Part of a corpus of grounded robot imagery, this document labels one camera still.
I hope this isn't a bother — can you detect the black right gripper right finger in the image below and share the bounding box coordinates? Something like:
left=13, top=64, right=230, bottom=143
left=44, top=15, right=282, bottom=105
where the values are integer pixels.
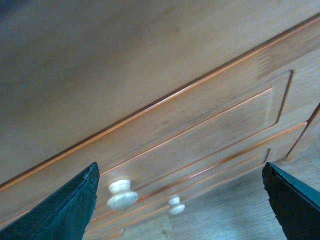
left=262, top=162, right=320, bottom=240

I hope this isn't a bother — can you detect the wooden drawer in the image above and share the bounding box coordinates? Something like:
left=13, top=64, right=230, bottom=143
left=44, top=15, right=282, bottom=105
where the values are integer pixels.
left=84, top=122, right=307, bottom=240
left=0, top=18, right=320, bottom=228

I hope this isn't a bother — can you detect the light wooden nightstand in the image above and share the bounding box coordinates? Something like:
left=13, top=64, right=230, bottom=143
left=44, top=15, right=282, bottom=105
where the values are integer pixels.
left=0, top=0, right=320, bottom=240

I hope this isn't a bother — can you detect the pale drawer knob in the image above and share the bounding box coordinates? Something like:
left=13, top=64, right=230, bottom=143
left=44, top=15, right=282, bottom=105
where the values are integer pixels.
left=107, top=179, right=139, bottom=211
left=167, top=195, right=186, bottom=216

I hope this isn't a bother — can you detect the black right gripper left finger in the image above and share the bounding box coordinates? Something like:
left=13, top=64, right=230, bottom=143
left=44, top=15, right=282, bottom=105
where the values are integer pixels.
left=0, top=162, right=100, bottom=240

